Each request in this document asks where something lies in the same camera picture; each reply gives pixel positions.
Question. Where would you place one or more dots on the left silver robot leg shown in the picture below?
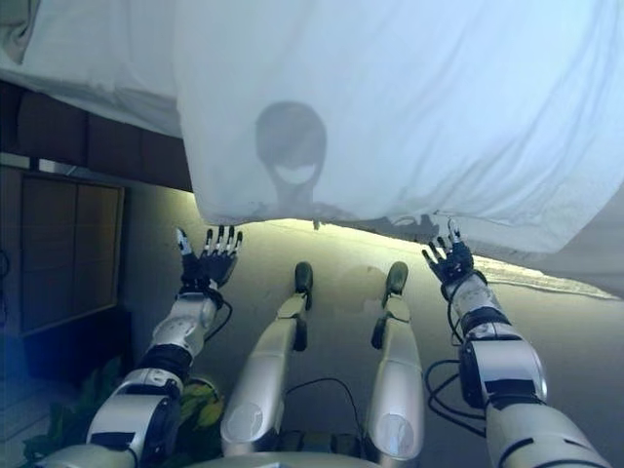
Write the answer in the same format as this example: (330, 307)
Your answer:
(263, 370)

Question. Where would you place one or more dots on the right dark robot foot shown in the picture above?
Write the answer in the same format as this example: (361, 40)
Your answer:
(397, 278)

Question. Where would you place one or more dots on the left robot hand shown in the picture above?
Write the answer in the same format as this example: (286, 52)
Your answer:
(209, 268)

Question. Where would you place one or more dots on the white duvet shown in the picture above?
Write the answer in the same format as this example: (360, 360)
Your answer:
(414, 97)

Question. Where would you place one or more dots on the white fringed textured blanket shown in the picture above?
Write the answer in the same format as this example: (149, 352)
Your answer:
(390, 224)

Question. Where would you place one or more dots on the silver robot leg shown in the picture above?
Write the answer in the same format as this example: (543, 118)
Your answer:
(263, 370)
(397, 370)

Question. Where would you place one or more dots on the beige bed cover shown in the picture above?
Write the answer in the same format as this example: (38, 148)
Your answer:
(599, 244)

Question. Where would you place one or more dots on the dark robot foot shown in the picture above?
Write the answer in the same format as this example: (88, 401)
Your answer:
(303, 278)
(397, 278)

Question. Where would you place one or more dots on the upholstered bed frame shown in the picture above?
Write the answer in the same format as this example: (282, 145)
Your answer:
(97, 141)

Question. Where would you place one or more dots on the green leafy plant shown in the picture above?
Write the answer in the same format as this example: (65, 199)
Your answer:
(200, 404)

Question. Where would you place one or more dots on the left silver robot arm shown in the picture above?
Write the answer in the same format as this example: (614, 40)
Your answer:
(180, 326)

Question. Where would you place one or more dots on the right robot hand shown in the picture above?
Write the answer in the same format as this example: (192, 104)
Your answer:
(453, 263)

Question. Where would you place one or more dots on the wooden bedside cabinet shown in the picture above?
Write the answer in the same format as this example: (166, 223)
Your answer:
(63, 253)

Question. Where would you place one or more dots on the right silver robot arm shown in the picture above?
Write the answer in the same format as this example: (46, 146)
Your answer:
(507, 361)

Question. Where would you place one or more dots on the left dark robot foot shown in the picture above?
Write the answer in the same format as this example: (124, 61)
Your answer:
(303, 278)

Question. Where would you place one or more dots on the white mattress sheet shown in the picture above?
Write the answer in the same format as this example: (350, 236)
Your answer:
(97, 49)

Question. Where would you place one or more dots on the right silver robot leg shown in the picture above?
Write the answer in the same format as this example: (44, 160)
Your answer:
(397, 370)

